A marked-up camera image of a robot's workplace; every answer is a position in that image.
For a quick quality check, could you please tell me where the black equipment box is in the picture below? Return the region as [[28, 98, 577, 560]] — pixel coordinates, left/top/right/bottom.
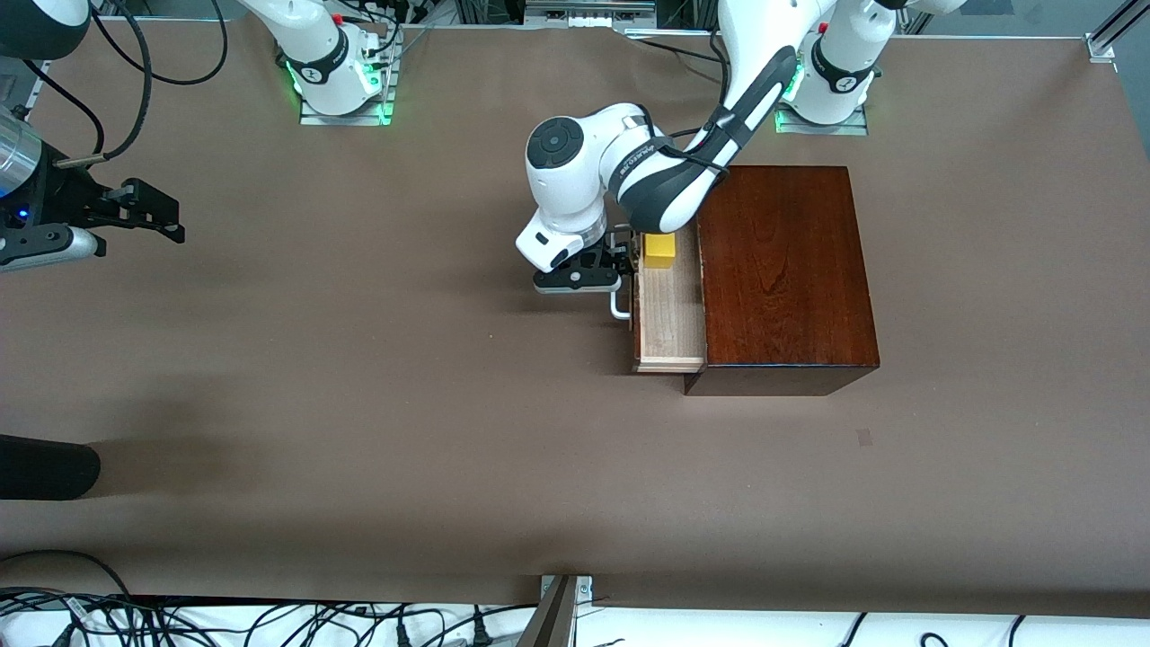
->
[[656, 0, 724, 30]]

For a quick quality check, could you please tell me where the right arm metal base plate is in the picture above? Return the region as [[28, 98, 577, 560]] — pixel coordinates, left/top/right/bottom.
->
[[299, 54, 396, 127]]

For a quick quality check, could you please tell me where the grey metal post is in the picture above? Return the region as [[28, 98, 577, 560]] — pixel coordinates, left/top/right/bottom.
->
[[517, 575, 580, 647]]

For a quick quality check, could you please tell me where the black cylindrical object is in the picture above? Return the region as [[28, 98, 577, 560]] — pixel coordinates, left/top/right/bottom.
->
[[0, 434, 102, 501]]

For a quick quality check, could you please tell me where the brown paper table cover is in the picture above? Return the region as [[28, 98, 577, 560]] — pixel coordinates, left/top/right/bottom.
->
[[0, 18, 1150, 621]]

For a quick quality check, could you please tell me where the aluminium side rail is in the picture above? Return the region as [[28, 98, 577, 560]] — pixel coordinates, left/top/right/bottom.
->
[[16, 56, 48, 122]]

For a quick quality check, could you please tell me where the black floor cable loop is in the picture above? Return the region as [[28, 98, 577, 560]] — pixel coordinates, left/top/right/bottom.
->
[[0, 549, 134, 601]]

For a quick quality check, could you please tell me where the dark brown wooden cabinet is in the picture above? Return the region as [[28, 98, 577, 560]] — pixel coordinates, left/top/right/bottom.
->
[[683, 164, 881, 397]]

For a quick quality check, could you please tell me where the light wood drawer white handle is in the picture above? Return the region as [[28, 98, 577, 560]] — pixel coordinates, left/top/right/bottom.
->
[[611, 225, 708, 375]]

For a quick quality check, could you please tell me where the aluminium profile bar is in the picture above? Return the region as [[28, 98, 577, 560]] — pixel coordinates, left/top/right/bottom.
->
[[1092, 0, 1150, 50]]

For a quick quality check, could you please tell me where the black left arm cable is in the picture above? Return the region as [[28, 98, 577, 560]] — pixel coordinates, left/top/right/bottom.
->
[[660, 31, 733, 173]]

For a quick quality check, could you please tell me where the black base cable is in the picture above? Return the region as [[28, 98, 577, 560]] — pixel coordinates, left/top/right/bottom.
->
[[629, 38, 721, 66]]

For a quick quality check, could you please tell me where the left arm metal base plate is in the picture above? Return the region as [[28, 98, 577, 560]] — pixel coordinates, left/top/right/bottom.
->
[[774, 101, 870, 137]]

